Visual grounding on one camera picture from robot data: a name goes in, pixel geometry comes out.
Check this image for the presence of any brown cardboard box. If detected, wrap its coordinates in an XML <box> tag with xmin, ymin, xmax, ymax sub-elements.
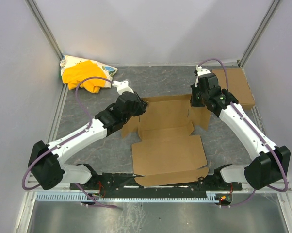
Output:
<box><xmin>121</xmin><ymin>95</ymin><xmax>211</xmax><ymax>187</ymax></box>
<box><xmin>211</xmin><ymin>67</ymin><xmax>256</xmax><ymax>110</ymax></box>

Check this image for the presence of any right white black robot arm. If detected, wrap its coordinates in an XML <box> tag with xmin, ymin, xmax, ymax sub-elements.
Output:
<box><xmin>190</xmin><ymin>69</ymin><xmax>291</xmax><ymax>192</ymax></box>

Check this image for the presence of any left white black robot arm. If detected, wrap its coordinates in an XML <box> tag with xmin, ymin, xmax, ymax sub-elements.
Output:
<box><xmin>27</xmin><ymin>92</ymin><xmax>147</xmax><ymax>190</ymax></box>

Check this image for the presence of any closed brown cardboard box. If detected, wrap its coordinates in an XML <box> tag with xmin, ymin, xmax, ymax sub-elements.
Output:
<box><xmin>211</xmin><ymin>67</ymin><xmax>256</xmax><ymax>110</ymax></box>

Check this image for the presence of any yellow crumpled cloth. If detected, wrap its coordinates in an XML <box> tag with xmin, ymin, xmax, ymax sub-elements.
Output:
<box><xmin>62</xmin><ymin>61</ymin><xmax>111</xmax><ymax>93</ymax></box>

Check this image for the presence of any white patterned cloth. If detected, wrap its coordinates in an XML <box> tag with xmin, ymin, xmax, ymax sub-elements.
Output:
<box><xmin>60</xmin><ymin>55</ymin><xmax>117</xmax><ymax>87</ymax></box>

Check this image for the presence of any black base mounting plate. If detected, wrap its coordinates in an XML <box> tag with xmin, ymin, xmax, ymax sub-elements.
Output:
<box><xmin>81</xmin><ymin>173</ymin><xmax>242</xmax><ymax>199</ymax></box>

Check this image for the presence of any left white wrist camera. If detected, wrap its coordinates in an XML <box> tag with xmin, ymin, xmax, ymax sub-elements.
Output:
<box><xmin>112</xmin><ymin>80</ymin><xmax>134</xmax><ymax>95</ymax></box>

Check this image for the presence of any light blue slotted cable duct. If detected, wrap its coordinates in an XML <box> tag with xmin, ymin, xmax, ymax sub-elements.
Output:
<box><xmin>36</xmin><ymin>191</ymin><xmax>222</xmax><ymax>202</ymax></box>

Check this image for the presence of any right aluminium frame post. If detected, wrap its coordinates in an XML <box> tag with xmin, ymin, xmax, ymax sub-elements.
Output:
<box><xmin>238</xmin><ymin>0</ymin><xmax>282</xmax><ymax>67</ymax></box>

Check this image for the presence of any aluminium frame post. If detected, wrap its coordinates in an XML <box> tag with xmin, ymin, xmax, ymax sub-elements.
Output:
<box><xmin>25</xmin><ymin>0</ymin><xmax>63</xmax><ymax>60</ymax></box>
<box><xmin>238</xmin><ymin>0</ymin><xmax>282</xmax><ymax>67</ymax></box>

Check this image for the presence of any aluminium front rail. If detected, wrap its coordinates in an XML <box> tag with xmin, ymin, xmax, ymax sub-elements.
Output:
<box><xmin>24</xmin><ymin>172</ymin><xmax>292</xmax><ymax>194</ymax></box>

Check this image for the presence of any left aluminium frame post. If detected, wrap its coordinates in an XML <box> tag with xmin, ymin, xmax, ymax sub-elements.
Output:
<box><xmin>25</xmin><ymin>0</ymin><xmax>63</xmax><ymax>60</ymax></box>

